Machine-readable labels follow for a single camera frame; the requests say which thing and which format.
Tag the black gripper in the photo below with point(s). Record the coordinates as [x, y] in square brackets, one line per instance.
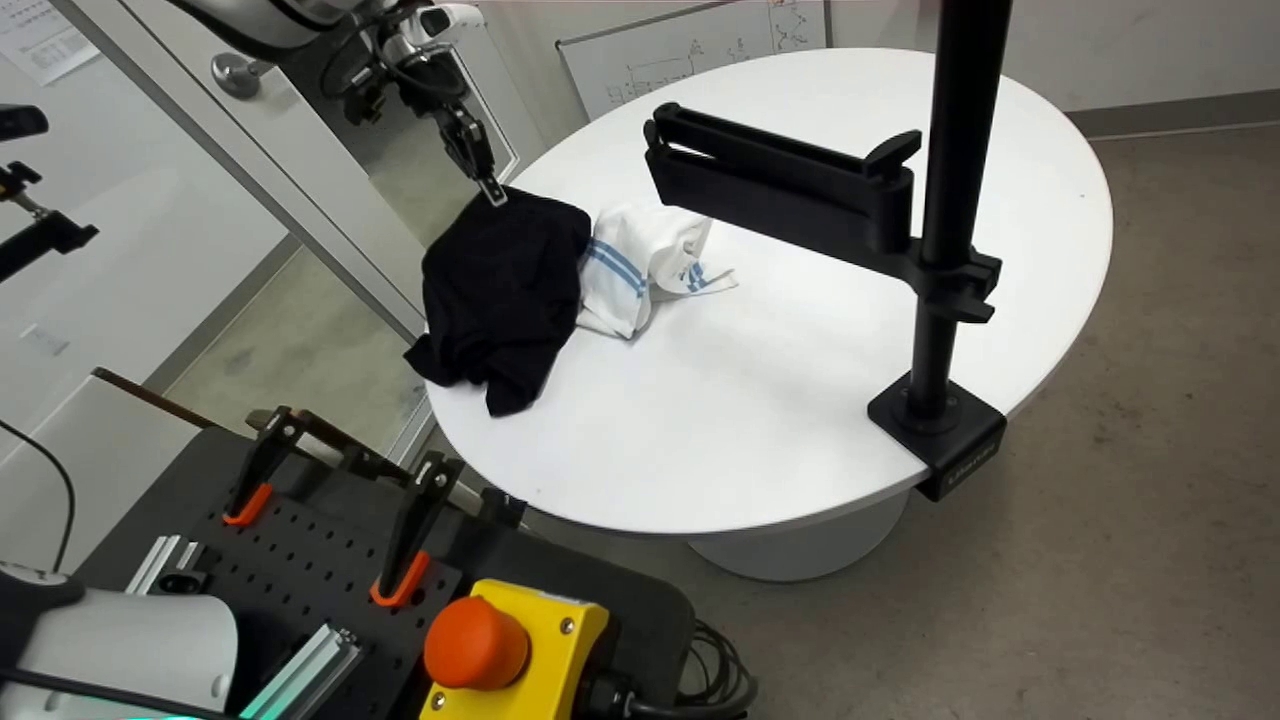
[421, 83]

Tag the black cloth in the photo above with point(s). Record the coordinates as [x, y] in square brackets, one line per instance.
[501, 304]

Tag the black clamp-on pole arm stand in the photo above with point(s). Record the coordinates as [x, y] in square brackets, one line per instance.
[953, 200]

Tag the white blue striped cloth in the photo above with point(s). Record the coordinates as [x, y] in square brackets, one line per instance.
[623, 286]

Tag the white framed glass door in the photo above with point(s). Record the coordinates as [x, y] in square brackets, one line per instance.
[306, 173]

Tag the metal framed scribbled whiteboard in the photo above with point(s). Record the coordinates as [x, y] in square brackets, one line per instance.
[695, 52]

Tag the black perforated board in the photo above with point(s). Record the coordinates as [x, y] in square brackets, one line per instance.
[322, 544]

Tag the white paper sheet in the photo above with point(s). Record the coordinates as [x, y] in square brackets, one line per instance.
[47, 40]

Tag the yellow emergency stop red button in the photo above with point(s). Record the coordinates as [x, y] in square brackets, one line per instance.
[565, 653]

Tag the silver aluminium extrusion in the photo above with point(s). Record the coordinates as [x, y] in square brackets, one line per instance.
[158, 560]
[301, 675]

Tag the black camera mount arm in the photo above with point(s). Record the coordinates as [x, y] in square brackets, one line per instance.
[47, 241]

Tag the small black bracket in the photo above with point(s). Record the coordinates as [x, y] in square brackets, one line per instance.
[16, 121]

